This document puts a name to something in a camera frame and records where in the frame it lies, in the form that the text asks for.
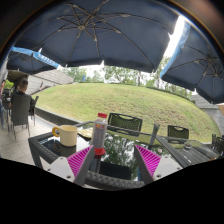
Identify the red-capped clear drink bottle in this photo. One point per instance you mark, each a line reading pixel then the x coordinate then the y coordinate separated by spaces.
pixel 99 133

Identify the blue-banded dark patio umbrella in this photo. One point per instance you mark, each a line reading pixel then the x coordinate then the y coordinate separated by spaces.
pixel 30 60

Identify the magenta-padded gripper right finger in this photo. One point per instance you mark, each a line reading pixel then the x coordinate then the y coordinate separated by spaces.
pixel 151 163

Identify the small round ashtray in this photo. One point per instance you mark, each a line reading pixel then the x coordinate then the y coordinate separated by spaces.
pixel 188 146

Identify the black wicker patio chair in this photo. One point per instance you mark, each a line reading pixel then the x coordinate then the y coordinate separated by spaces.
pixel 218 143
pixel 33 108
pixel 177 132
pixel 20 111
pixel 124 122

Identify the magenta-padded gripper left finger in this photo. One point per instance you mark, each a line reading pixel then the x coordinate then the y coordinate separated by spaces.
pixel 78 163

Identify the dark blue patio umbrella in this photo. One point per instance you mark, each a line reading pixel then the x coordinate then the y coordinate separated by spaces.
pixel 110 36
pixel 196 70

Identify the upright white tube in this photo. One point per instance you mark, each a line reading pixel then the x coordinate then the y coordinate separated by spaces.
pixel 154 133

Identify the yellow snack bag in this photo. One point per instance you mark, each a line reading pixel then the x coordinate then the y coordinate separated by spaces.
pixel 85 133

